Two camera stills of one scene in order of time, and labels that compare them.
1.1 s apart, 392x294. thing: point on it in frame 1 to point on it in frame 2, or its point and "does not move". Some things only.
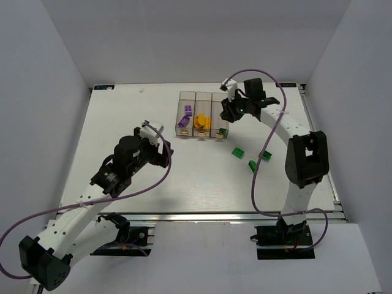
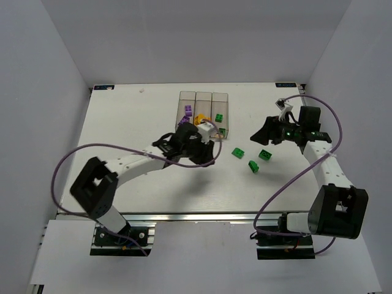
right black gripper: x=230 y=108 to x=273 y=131
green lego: x=266 y=155 does not move
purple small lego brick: x=188 y=110 does not move
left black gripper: x=163 y=154 to x=199 y=149
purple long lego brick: x=184 y=122 does not move
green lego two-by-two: x=237 y=152 does not move
